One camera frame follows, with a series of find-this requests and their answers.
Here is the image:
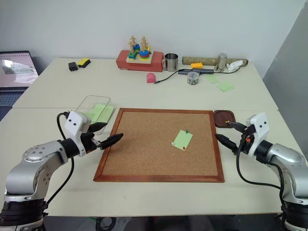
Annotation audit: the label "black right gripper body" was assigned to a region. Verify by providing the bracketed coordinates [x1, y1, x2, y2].
[240, 124, 257, 155]

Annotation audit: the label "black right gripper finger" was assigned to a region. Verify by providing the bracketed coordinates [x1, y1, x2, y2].
[214, 133, 238, 152]
[229, 122, 248, 133]

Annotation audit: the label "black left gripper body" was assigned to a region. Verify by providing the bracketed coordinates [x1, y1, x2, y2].
[80, 131, 102, 156]

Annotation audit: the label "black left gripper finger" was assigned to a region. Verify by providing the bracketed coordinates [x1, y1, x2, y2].
[89, 122, 108, 133]
[99, 132, 124, 150]

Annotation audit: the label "green sticky note stack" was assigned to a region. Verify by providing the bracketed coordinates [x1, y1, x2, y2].
[89, 103, 116, 124]

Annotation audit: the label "wood-framed cork board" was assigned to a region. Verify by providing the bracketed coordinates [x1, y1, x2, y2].
[93, 108, 225, 183]

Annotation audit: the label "large green loose note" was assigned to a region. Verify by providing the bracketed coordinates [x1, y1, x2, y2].
[216, 81, 236, 93]

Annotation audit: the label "green paper note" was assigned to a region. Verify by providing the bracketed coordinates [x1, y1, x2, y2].
[172, 129, 193, 151]

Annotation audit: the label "small jar of pins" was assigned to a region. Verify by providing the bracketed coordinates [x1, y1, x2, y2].
[187, 71, 200, 86]

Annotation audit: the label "small brown tray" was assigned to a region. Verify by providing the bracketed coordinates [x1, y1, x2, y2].
[213, 110, 236, 128]

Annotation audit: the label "clear plastic tray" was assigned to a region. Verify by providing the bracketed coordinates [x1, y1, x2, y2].
[76, 95, 112, 134]

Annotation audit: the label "crumpled white cloth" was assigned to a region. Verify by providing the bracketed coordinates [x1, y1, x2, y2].
[224, 60, 244, 72]

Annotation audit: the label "yellow and black eraser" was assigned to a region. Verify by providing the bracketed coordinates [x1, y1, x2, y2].
[77, 57, 92, 68]

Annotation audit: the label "grey usb hub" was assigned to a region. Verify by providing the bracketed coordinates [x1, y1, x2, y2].
[178, 67, 215, 76]

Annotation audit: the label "metal cylinder cup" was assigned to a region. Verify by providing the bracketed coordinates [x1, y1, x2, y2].
[214, 52, 228, 72]

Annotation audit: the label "wooden colourful stacking toy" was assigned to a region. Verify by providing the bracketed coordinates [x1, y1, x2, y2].
[126, 35, 154, 65]

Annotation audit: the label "red rectangular box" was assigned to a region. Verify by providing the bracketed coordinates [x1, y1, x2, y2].
[115, 50, 165, 73]

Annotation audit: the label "stainless steel mug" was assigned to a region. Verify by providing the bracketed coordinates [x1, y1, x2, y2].
[161, 52, 180, 72]

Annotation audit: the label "open laptop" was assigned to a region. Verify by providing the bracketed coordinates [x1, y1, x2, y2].
[0, 50, 40, 121]

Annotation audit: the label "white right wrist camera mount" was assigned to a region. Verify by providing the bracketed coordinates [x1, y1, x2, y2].
[245, 112, 269, 156]

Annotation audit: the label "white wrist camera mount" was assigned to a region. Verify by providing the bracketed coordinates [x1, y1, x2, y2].
[64, 110, 92, 155]
[245, 112, 269, 156]

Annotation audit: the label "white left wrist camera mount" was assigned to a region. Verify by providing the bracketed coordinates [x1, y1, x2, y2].
[64, 110, 92, 155]

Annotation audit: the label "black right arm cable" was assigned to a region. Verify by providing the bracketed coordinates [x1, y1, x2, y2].
[235, 141, 287, 218]

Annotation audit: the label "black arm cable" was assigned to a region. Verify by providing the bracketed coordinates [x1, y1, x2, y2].
[44, 111, 75, 205]
[235, 141, 287, 218]

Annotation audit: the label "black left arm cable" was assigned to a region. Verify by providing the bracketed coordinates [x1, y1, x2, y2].
[44, 111, 75, 205]

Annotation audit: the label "cables under table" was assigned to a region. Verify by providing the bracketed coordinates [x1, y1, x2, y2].
[88, 216, 117, 231]

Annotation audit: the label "thin black cable with plug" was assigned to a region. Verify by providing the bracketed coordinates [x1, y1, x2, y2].
[154, 69, 180, 85]

